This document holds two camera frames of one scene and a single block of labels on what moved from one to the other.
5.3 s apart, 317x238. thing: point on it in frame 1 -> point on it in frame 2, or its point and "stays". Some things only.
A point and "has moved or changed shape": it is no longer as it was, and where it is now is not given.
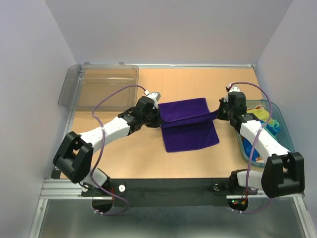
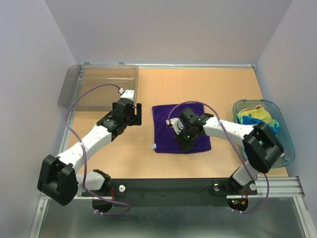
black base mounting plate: x=169 y=192 stays
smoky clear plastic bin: x=84 y=84 stays
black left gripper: x=157 y=122 -> x=136 y=119
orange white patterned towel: x=259 y=106 stays
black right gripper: x=219 y=114 -> x=185 y=146
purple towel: x=187 y=124 has moved or changed shape
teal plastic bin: x=283 y=138 stays
